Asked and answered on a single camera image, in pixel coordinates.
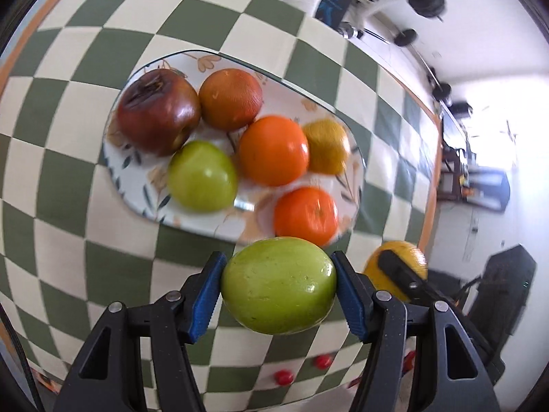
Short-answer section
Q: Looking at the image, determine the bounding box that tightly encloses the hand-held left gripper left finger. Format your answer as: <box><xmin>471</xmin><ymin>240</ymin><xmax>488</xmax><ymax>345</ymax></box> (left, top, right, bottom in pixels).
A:
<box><xmin>54</xmin><ymin>251</ymin><xmax>228</xmax><ymax>412</ymax></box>

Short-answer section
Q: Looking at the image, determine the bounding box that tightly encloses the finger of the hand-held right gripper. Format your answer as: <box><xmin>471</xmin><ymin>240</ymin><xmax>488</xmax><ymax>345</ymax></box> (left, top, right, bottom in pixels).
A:
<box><xmin>376</xmin><ymin>249</ymin><xmax>507</xmax><ymax>389</ymax></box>

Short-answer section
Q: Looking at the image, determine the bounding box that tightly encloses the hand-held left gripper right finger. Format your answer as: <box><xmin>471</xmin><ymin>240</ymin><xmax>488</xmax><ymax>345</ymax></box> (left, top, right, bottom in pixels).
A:
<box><xmin>331</xmin><ymin>250</ymin><xmax>502</xmax><ymax>412</ymax></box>

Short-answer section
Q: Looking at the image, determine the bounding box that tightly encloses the yellow lemon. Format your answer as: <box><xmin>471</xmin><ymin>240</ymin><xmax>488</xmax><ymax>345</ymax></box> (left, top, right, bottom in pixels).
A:
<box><xmin>364</xmin><ymin>241</ymin><xmax>429</xmax><ymax>305</ymax></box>

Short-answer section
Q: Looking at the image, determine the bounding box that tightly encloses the green apple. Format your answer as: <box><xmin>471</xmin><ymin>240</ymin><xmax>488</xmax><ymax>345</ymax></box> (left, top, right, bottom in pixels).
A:
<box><xmin>167</xmin><ymin>141</ymin><xmax>238</xmax><ymax>213</ymax></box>
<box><xmin>221</xmin><ymin>237</ymin><xmax>338</xmax><ymax>335</ymax></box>

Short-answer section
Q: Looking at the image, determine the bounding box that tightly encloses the orange tangerine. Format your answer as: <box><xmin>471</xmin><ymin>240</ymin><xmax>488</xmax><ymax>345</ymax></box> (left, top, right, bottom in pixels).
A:
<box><xmin>273</xmin><ymin>186</ymin><xmax>339</xmax><ymax>248</ymax></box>
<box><xmin>238</xmin><ymin>115</ymin><xmax>310</xmax><ymax>187</ymax></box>

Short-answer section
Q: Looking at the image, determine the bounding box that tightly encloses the floral oval plate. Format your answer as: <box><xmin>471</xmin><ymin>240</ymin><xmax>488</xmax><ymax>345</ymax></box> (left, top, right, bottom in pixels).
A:
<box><xmin>103</xmin><ymin>50</ymin><xmax>366</xmax><ymax>242</ymax></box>

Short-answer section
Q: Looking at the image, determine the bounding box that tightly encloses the dull yellow orange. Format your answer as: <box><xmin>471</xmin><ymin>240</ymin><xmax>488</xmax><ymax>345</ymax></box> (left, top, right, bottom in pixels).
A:
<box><xmin>302</xmin><ymin>119</ymin><xmax>351</xmax><ymax>176</ymax></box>

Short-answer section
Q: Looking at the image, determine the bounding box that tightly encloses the dark red apple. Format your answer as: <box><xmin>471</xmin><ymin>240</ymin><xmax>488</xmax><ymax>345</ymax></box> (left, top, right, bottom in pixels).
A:
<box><xmin>117</xmin><ymin>69</ymin><xmax>201</xmax><ymax>157</ymax></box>

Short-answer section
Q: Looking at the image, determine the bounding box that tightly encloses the brownish orange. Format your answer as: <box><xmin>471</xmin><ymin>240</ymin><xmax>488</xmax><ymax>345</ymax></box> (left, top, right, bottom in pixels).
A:
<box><xmin>198</xmin><ymin>69</ymin><xmax>263</xmax><ymax>131</ymax></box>

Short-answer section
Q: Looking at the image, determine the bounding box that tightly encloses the black office chair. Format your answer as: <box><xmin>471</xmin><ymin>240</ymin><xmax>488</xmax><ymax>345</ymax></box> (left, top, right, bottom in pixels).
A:
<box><xmin>429</xmin><ymin>244</ymin><xmax>538</xmax><ymax>353</ymax></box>

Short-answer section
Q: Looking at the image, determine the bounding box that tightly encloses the green white checkered tablecloth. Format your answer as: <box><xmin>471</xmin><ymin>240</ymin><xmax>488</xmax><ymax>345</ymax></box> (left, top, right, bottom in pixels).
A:
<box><xmin>0</xmin><ymin>0</ymin><xmax>442</xmax><ymax>412</ymax></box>

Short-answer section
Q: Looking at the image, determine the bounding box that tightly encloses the small floor barbell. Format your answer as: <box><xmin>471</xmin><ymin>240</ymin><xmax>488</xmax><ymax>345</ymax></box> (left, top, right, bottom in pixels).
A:
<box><xmin>394</xmin><ymin>29</ymin><xmax>453</xmax><ymax>104</ymax></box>

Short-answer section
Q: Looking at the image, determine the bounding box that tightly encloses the white squat rack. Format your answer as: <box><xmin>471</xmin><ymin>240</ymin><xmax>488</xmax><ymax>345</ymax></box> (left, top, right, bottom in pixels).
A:
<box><xmin>343</xmin><ymin>0</ymin><xmax>414</xmax><ymax>37</ymax></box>

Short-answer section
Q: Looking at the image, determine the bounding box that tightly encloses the black blue weight bench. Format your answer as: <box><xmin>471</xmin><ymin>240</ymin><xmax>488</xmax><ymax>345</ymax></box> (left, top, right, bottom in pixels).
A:
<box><xmin>319</xmin><ymin>0</ymin><xmax>358</xmax><ymax>27</ymax></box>

